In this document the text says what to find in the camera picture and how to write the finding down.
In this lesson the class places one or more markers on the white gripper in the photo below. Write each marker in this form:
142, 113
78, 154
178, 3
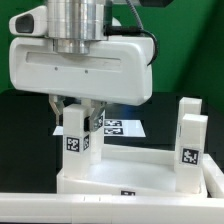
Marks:
115, 71

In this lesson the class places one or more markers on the white desk top tray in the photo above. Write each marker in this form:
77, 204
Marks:
127, 171

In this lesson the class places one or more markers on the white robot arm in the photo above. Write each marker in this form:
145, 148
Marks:
75, 48

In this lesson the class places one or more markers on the paper sheet with markers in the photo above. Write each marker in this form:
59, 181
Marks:
111, 128

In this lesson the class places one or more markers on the white front fence bar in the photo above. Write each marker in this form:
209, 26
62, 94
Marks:
92, 209

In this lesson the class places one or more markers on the white fence bar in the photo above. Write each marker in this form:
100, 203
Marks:
92, 209
214, 177

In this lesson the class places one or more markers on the white right fence bar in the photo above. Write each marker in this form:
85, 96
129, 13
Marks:
214, 177

